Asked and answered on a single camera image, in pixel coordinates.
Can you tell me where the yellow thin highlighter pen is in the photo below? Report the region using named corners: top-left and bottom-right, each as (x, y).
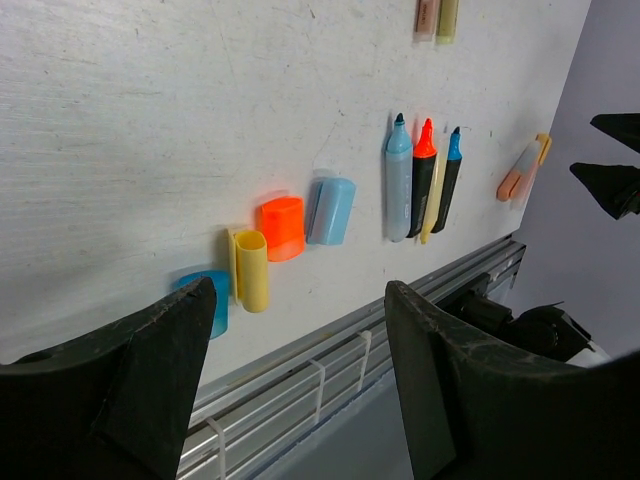
top-left (436, 0), bottom-right (459, 45)

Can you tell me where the black marker blue cap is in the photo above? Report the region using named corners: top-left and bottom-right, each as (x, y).
top-left (432, 126), bottom-right (463, 233)

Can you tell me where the yellow marker cap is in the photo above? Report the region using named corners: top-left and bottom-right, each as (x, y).
top-left (227, 228), bottom-right (269, 313)

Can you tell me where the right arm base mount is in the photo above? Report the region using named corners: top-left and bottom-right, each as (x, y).
top-left (437, 273), bottom-right (611, 368)

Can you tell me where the black marker orange cap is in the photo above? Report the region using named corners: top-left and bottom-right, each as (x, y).
top-left (407, 117), bottom-right (438, 238)

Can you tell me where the light blue marker cap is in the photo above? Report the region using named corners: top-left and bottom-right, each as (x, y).
top-left (305, 169), bottom-right (356, 246)

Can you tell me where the yellow marker edge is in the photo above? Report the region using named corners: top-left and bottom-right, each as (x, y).
top-left (420, 151), bottom-right (446, 245)

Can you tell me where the light blue highlighter marker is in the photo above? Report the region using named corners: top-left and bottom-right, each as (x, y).
top-left (384, 113), bottom-right (413, 243)

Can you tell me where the peach cap clear highlighter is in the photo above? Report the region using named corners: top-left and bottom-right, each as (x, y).
top-left (496, 140), bottom-right (542, 202)

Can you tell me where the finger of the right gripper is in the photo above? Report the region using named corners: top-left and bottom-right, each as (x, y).
top-left (570, 162), bottom-right (639, 220)
top-left (590, 113), bottom-right (640, 153)

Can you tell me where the orange thin highlighter pen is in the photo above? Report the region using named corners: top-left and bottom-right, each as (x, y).
top-left (413, 0), bottom-right (440, 41)

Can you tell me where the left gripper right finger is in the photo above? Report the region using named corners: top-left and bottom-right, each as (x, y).
top-left (384, 281), bottom-right (639, 479)

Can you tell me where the yellow orange highlighter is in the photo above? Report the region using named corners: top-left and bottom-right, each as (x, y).
top-left (512, 133), bottom-right (552, 208)

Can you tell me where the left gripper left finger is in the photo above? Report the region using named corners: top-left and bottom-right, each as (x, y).
top-left (1, 277), bottom-right (216, 479)

